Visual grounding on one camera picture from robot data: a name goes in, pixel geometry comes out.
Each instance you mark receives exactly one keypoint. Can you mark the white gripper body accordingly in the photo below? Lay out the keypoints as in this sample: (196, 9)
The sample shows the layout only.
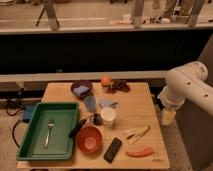
(167, 116)

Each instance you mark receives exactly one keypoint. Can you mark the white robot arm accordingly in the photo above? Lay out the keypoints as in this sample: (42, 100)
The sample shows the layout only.
(185, 82)

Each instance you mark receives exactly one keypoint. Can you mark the white paper cup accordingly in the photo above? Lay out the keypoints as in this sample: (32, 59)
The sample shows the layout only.
(108, 116)

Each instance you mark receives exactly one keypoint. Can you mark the black remote control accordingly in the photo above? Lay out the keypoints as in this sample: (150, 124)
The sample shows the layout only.
(112, 150)

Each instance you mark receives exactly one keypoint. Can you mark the dark grapes bunch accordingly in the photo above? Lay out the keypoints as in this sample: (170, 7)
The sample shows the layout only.
(119, 85)

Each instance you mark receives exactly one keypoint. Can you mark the small dark can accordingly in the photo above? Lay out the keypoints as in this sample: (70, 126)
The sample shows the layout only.
(97, 119)

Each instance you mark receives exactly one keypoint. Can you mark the orange fruit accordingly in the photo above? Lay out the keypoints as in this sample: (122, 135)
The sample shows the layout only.
(106, 81)

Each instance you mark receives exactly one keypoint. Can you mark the blue plastic cup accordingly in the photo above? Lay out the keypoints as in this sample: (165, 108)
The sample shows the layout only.
(90, 103)

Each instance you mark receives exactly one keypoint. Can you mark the orange bowl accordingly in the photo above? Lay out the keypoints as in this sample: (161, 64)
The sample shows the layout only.
(89, 139)

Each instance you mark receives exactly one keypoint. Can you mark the purple bowl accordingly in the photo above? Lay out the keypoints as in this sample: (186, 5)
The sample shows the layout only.
(78, 83)

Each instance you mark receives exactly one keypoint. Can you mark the green plastic tray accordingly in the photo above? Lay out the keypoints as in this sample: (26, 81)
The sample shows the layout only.
(65, 116)

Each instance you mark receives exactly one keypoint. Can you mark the silver fork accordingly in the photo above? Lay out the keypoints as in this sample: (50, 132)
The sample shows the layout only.
(50, 126)

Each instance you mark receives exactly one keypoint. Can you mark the blue power box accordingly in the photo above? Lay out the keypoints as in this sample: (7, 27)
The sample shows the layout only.
(29, 109)

